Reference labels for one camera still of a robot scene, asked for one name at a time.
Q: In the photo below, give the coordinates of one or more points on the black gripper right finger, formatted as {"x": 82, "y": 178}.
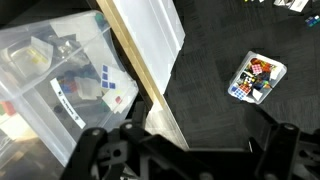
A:
{"x": 286, "y": 147}

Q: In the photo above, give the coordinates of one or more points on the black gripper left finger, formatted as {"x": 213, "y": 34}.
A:
{"x": 102, "y": 155}

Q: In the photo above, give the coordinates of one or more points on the clear plastic storage container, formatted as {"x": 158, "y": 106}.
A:
{"x": 50, "y": 71}

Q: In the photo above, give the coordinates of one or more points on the white paper with blue squares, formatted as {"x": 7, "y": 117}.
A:
{"x": 120, "y": 88}

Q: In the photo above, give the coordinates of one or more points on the floor bin of puzzle cubes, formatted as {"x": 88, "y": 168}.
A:
{"x": 256, "y": 77}

